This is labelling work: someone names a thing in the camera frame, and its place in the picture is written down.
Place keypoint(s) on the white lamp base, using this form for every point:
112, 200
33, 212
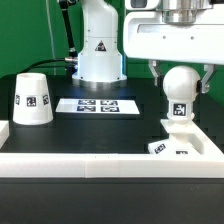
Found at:
178, 141

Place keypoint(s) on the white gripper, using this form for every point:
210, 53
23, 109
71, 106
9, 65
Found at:
145, 36

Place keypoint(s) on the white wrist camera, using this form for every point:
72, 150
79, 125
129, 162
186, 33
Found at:
141, 4

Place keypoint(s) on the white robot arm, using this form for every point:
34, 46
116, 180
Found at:
92, 32

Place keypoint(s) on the white marker sheet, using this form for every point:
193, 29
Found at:
97, 106

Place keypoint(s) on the white lamp shade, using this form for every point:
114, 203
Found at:
32, 105

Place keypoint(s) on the white fence frame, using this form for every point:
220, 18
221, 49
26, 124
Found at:
210, 164

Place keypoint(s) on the white lamp bulb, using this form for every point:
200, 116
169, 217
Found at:
180, 87

